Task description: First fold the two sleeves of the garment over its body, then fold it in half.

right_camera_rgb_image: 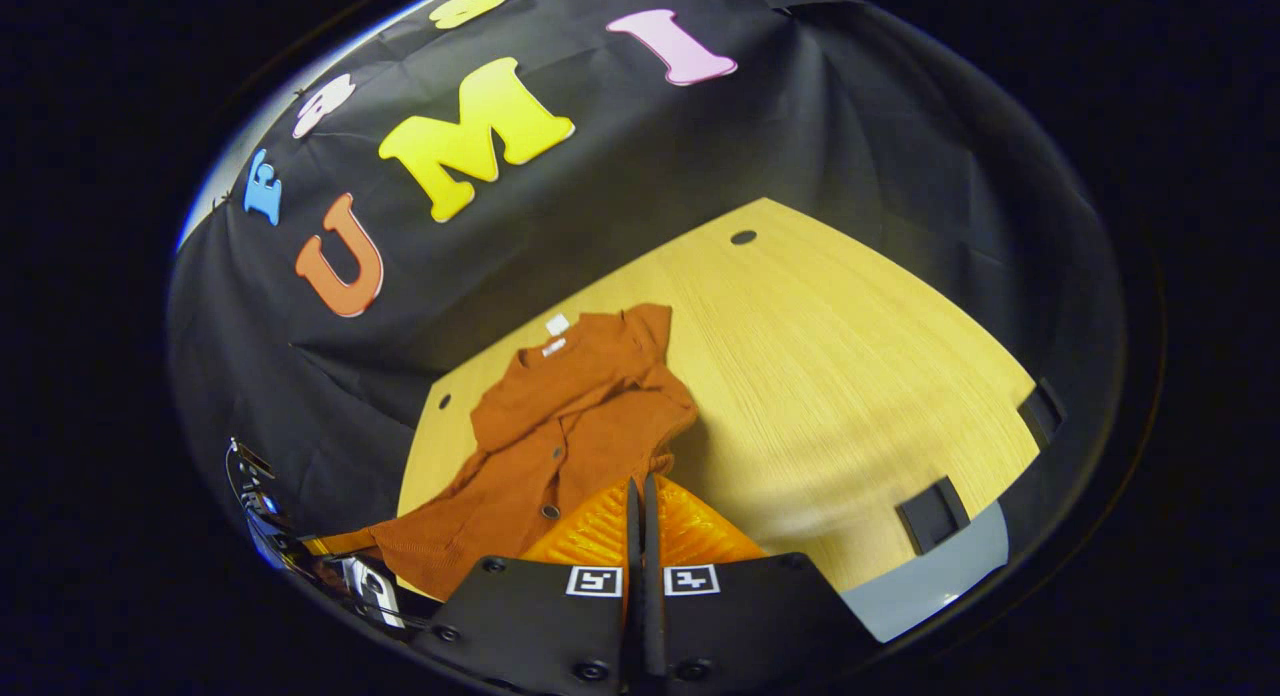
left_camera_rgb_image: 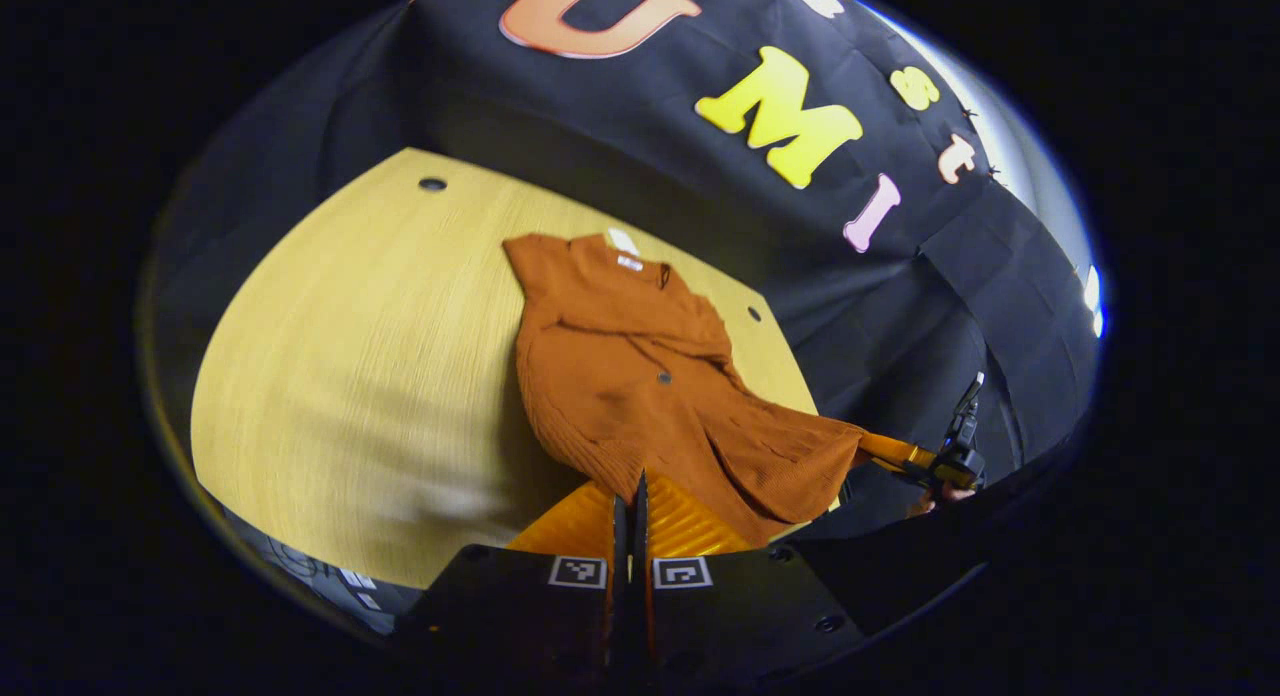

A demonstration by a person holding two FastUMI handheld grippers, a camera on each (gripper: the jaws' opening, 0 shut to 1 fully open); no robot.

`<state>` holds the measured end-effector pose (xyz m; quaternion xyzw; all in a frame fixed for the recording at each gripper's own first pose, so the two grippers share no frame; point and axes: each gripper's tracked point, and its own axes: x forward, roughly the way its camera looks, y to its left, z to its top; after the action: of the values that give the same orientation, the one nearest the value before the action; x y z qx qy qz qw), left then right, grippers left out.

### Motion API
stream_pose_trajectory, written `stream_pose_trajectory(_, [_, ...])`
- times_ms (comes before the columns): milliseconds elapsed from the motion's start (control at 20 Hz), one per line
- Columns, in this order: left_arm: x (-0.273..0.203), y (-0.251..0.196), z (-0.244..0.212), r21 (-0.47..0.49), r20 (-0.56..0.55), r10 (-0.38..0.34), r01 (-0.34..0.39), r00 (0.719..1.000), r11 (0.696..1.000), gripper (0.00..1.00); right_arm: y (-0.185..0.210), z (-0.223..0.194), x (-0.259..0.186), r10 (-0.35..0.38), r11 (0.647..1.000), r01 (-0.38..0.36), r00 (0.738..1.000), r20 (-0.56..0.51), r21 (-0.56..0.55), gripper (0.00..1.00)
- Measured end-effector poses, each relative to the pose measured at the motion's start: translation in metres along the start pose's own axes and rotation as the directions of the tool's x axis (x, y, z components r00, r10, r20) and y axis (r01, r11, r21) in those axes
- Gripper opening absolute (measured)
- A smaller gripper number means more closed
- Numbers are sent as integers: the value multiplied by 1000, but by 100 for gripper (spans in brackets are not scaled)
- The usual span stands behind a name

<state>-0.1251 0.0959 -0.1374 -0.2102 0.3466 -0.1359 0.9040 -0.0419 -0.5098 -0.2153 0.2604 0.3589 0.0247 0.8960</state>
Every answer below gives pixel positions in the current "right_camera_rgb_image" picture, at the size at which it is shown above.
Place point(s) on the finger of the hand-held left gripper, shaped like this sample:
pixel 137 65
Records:
pixel 322 545

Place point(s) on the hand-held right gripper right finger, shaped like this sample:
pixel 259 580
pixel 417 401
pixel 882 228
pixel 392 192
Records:
pixel 740 626

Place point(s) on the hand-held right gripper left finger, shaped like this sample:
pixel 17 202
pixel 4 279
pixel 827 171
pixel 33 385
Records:
pixel 540 626

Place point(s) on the orange button-up garment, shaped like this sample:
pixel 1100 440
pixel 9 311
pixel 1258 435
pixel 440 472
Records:
pixel 570 426

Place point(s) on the white paper hang tag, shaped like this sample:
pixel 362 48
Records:
pixel 557 324

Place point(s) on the black backdrop cloth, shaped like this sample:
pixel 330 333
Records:
pixel 800 126

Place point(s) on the black table edge bracket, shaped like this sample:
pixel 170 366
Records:
pixel 932 516
pixel 1042 413

